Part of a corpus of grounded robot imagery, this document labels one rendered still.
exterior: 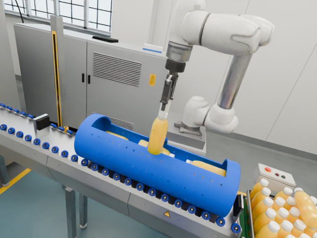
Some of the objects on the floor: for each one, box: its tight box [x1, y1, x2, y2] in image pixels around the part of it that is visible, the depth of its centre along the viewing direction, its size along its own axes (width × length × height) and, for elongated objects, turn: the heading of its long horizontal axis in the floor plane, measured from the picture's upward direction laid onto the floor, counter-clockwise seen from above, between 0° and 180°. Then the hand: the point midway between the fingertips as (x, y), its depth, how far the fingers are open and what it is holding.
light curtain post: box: [50, 15, 68, 190], centre depth 170 cm, size 6×6×170 cm
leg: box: [0, 155, 10, 187], centre depth 184 cm, size 6×6×63 cm
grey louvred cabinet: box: [13, 23, 169, 137], centre depth 287 cm, size 54×215×145 cm, turn 57°
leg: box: [79, 193, 87, 229], centre depth 161 cm, size 6×6×63 cm
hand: (164, 108), depth 79 cm, fingers closed on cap, 4 cm apart
